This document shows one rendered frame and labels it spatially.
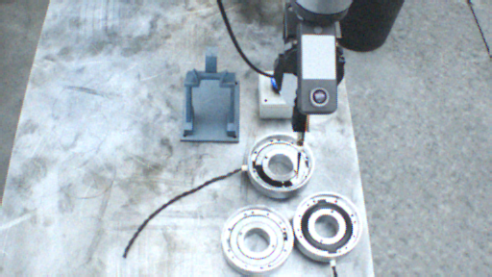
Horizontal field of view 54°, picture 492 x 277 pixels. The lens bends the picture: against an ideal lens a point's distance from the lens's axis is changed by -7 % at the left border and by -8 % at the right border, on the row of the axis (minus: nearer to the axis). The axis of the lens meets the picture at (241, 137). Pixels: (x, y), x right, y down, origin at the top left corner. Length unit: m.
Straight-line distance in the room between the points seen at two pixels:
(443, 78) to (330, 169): 1.36
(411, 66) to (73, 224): 1.62
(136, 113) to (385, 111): 1.24
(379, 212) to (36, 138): 1.19
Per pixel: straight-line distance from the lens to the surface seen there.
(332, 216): 0.80
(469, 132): 2.06
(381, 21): 2.00
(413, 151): 1.91
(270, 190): 0.79
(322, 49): 0.62
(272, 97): 0.87
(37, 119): 0.96
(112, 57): 1.00
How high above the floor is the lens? 1.55
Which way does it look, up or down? 58 degrees down
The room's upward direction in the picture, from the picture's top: 4 degrees clockwise
